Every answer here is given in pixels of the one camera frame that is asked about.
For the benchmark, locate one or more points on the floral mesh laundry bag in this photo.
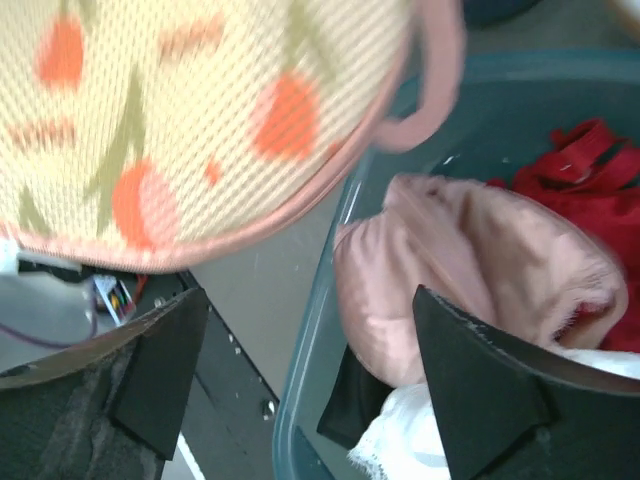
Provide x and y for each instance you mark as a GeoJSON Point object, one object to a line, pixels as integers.
{"type": "Point", "coordinates": [150, 136]}

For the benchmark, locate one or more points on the teal plastic basin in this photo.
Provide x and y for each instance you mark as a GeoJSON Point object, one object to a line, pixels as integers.
{"type": "Point", "coordinates": [508, 105]}

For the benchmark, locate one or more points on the pink bra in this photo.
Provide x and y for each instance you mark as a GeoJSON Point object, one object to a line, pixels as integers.
{"type": "Point", "coordinates": [497, 255]}

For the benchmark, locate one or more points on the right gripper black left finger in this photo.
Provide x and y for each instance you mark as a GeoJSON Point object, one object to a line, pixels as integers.
{"type": "Point", "coordinates": [110, 408]}

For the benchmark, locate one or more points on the black garment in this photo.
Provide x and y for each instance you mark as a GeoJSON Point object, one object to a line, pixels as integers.
{"type": "Point", "coordinates": [355, 401]}

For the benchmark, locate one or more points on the white bra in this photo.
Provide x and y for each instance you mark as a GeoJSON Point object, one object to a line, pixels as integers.
{"type": "Point", "coordinates": [403, 441]}

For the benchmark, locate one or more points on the red bra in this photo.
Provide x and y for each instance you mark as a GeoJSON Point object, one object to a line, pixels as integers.
{"type": "Point", "coordinates": [591, 177]}

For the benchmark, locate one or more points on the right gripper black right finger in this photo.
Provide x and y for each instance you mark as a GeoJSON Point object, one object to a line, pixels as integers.
{"type": "Point", "coordinates": [507, 409]}

